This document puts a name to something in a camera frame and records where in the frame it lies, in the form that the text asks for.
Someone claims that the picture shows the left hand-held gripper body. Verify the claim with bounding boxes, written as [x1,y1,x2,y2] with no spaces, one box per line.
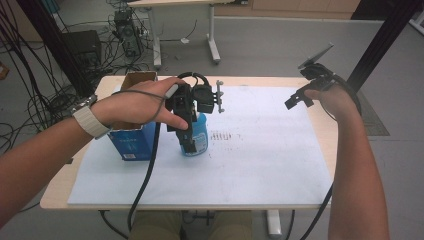
[165,71,226,134]

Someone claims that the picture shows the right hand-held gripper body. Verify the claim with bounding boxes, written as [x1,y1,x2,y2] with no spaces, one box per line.
[297,42,338,95]

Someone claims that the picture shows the blue plastic bottle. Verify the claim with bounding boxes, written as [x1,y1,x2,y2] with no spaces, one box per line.
[179,112,210,158]

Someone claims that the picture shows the blue cardboard box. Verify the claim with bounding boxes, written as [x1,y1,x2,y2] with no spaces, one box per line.
[108,70,162,162]

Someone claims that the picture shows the person's right hand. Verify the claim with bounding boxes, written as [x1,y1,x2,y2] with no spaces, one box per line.
[304,83,363,125]

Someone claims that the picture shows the person's left hand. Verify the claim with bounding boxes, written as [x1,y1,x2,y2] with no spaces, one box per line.
[90,76,190,132]

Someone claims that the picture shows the wooden cabinet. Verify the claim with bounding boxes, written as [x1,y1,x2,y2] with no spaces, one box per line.
[214,0,362,20]

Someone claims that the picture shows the grey floor mat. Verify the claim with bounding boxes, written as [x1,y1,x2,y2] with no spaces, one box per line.
[356,89,391,137]

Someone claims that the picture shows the white desk in background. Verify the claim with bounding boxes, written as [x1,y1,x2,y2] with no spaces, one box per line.
[127,0,249,70]

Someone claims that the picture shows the black computer tower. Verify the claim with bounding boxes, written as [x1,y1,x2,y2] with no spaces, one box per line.
[113,9,145,58]

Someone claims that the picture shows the person's left leg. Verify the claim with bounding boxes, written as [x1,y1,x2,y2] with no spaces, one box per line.
[128,210,184,240]

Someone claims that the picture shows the person's leg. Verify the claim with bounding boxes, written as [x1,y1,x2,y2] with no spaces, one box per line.
[208,210,254,240]
[128,210,184,240]

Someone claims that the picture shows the person's right leg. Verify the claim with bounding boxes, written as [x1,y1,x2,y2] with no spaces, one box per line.
[208,210,254,240]

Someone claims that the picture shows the black equipment box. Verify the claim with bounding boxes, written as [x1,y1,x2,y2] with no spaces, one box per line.
[61,29,103,69]

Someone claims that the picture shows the white table leg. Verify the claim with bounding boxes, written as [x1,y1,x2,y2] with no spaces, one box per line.
[265,209,283,239]

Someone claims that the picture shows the brown cardboard piece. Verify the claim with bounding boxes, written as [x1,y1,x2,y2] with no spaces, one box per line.
[0,61,11,81]

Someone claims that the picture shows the thin grey cable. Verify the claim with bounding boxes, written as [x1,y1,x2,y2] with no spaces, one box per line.
[111,83,180,123]

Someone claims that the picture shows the thick black gripper cable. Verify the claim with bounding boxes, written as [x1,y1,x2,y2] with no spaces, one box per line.
[126,121,163,233]
[299,182,335,240]

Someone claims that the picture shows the black metal post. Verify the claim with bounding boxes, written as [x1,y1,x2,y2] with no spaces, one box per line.
[15,0,96,98]
[345,0,423,94]

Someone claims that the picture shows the white strap wristwatch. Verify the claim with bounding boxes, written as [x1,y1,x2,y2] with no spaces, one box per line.
[70,94,113,140]

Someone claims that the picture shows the tangle of black cables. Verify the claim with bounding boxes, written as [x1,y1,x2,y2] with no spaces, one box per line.
[0,0,154,153]

